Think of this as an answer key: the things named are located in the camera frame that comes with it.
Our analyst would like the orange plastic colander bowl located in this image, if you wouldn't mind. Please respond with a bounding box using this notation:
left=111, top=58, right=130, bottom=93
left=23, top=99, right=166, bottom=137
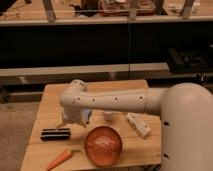
left=84, top=126, right=122, bottom=167

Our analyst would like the blue object on table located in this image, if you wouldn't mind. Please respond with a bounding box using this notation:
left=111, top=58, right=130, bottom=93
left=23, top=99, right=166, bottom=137
left=82, top=109, right=92, bottom=122

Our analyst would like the orange toy carrot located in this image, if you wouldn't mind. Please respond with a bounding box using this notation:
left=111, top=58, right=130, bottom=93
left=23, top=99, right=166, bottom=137
left=46, top=149, right=78, bottom=171

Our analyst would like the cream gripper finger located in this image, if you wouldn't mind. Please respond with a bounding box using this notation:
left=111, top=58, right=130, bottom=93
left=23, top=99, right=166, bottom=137
left=56, top=118, right=65, bottom=128
left=79, top=120, right=86, bottom=128

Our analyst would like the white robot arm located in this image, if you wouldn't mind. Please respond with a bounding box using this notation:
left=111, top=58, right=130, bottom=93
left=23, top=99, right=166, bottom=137
left=60, top=80, right=213, bottom=171

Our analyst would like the black equipment on shelf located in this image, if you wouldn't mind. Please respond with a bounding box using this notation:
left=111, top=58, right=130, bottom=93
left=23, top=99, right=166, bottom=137
left=167, top=48, right=213, bottom=74

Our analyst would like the black whiteboard eraser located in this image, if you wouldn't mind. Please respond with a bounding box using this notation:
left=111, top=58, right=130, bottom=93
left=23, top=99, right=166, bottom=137
left=40, top=128, right=71, bottom=141

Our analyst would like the long wooden shelf rack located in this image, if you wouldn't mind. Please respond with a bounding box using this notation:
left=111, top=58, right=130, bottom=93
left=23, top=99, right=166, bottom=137
left=0, top=0, right=213, bottom=85

